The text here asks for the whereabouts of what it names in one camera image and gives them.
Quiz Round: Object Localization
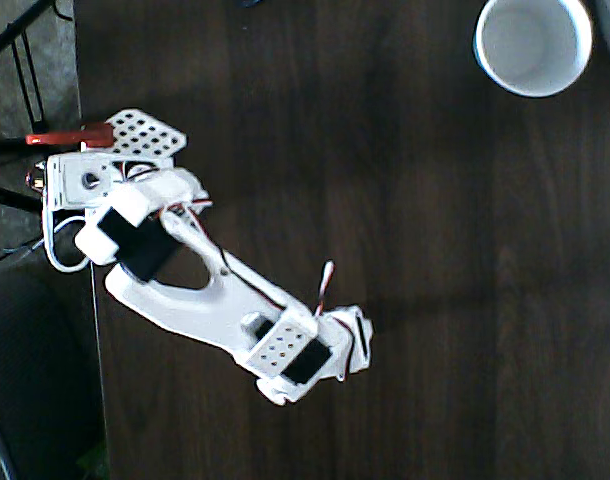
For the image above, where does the white cable loop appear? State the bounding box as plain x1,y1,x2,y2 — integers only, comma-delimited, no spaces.
43,214,94,274

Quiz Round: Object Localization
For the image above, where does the black metal frame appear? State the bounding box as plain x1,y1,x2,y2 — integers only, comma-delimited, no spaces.
0,0,57,127

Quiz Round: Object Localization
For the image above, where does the white ceramic mug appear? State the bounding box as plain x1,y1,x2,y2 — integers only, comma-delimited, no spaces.
473,0,594,99

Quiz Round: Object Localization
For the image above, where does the red clamp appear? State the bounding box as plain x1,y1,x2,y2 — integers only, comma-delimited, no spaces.
25,123,115,150

